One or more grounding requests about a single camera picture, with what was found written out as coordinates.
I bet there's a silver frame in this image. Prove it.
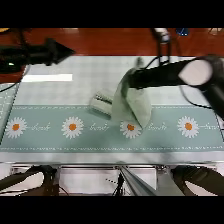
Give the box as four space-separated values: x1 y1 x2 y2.
0 161 224 197

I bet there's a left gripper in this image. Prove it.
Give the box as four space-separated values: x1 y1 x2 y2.
44 37 77 66

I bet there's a pale green T-shirt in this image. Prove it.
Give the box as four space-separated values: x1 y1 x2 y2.
88 56 153 130

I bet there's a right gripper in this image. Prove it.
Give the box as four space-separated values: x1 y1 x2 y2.
127 68 152 90

